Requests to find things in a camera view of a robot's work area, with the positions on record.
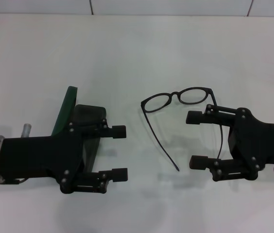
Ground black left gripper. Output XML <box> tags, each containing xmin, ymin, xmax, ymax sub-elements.
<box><xmin>0</xmin><ymin>121</ymin><xmax>85</xmax><ymax>194</ymax></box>

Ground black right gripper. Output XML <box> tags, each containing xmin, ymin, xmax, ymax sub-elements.
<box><xmin>186</xmin><ymin>103</ymin><xmax>274</xmax><ymax>182</ymax></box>

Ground green glasses case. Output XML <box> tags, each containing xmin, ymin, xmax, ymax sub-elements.
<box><xmin>50</xmin><ymin>85</ymin><xmax>107</xmax><ymax>172</ymax></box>

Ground black glasses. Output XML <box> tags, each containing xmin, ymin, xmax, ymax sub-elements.
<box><xmin>141</xmin><ymin>87</ymin><xmax>225</xmax><ymax>172</ymax></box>

